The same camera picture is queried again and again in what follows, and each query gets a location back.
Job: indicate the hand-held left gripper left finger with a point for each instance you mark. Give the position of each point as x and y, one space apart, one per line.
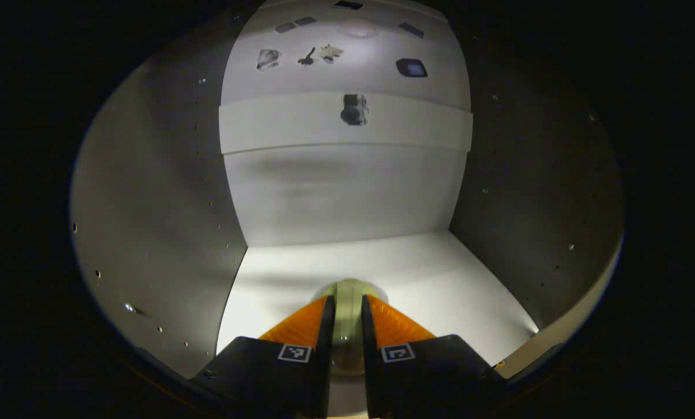
325 372

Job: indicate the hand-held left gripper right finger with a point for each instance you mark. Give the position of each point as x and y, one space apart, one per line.
370 378

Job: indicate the grey cabinet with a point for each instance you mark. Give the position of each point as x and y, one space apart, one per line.
347 192

